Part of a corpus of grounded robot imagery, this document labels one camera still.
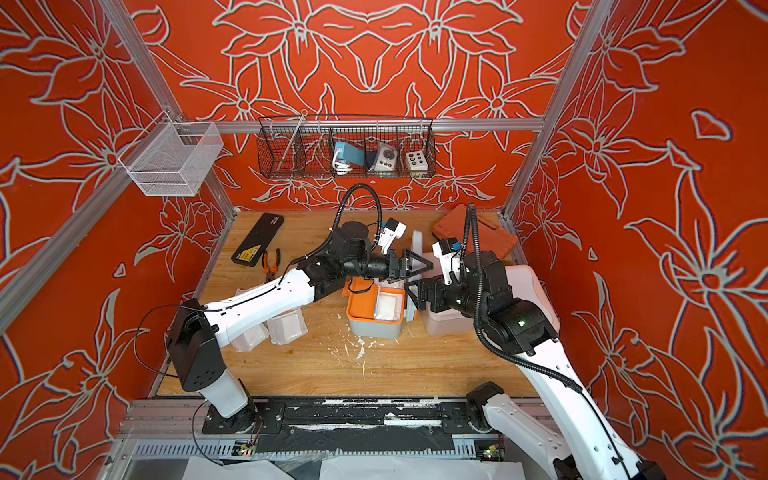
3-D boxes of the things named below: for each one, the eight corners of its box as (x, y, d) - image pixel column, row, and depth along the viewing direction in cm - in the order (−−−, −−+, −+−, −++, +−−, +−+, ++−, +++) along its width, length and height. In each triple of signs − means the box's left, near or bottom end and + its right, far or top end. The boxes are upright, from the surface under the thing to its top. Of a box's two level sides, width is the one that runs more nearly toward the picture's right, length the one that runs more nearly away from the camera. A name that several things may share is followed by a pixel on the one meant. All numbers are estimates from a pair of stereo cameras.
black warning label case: (231, 261, 107) (228, 257, 105) (265, 216, 121) (263, 211, 119) (252, 267, 105) (249, 263, 103) (284, 220, 120) (282, 215, 118)
